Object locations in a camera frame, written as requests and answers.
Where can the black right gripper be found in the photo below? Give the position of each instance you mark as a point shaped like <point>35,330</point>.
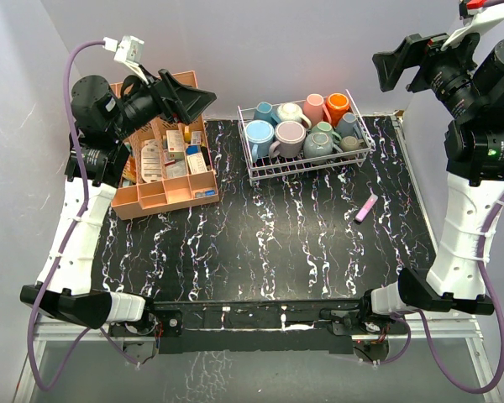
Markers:
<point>413,52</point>

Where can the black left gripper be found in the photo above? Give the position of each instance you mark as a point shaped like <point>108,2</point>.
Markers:
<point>180,102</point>

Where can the white mug blue handle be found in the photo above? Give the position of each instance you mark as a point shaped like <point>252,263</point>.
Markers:
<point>266,112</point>

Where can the light blue mug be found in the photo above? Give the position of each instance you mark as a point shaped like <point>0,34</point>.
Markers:
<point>259,135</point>

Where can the orange mug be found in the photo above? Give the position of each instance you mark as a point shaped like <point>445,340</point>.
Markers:
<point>338,104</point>

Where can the cream speckled mug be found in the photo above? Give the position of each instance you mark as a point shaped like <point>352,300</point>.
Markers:
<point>290,111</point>

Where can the grey-blue printed mug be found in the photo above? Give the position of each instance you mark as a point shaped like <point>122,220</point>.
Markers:
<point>348,126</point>

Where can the lavender wide mug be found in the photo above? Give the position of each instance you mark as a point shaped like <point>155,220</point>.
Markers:
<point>289,139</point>

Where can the olive grey small cup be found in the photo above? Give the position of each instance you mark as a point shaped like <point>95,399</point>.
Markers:
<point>351,144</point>

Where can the pink mug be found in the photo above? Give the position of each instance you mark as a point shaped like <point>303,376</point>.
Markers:
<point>315,109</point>

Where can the teal green cup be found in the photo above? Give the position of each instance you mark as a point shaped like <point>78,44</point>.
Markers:
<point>327,128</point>

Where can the dark grey-green mug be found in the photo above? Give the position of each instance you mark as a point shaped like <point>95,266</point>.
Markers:
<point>319,144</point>

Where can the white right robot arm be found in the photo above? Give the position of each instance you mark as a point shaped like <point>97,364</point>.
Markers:
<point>474,145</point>

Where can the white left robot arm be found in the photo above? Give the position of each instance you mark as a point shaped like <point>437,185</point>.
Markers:
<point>103,120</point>

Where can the yellow small box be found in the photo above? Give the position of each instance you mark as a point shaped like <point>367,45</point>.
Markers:
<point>187,134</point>

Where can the white red medicine box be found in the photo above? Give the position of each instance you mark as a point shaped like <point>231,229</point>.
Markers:
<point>175,142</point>

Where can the blue round container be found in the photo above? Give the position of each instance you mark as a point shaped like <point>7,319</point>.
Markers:
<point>193,149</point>

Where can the white blister pack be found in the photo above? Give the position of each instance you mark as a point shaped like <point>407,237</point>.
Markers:
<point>150,170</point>

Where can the peach plastic file organizer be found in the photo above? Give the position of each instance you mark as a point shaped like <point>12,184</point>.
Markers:
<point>169,194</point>

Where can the blue capped small bottle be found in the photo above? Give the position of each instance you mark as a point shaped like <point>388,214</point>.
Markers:
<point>201,194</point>

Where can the orange medicine box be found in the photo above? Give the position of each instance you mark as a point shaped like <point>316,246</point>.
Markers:
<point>129,171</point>

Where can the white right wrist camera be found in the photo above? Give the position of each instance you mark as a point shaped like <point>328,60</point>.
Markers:
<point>478,17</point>

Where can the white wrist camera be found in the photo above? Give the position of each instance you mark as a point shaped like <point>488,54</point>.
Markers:
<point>478,17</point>
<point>127,51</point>

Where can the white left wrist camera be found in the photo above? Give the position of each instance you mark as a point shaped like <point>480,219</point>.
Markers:
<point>127,51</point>

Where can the white wire dish rack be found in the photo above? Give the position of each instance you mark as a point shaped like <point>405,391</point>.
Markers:
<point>267,167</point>

